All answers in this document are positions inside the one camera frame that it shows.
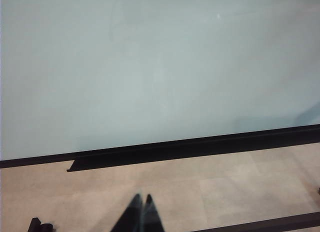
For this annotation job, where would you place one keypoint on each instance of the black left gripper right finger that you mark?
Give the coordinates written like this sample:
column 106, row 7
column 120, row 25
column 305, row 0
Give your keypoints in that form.
column 152, row 217

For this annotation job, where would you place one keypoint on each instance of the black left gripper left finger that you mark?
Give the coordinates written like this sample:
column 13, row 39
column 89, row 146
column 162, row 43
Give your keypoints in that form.
column 131, row 217

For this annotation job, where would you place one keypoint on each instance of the black metal bar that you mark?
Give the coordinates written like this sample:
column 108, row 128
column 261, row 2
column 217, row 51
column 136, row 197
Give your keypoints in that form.
column 262, row 222

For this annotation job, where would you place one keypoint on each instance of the glass whiteboard black frame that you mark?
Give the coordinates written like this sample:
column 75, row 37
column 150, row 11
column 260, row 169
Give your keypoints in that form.
column 150, row 67

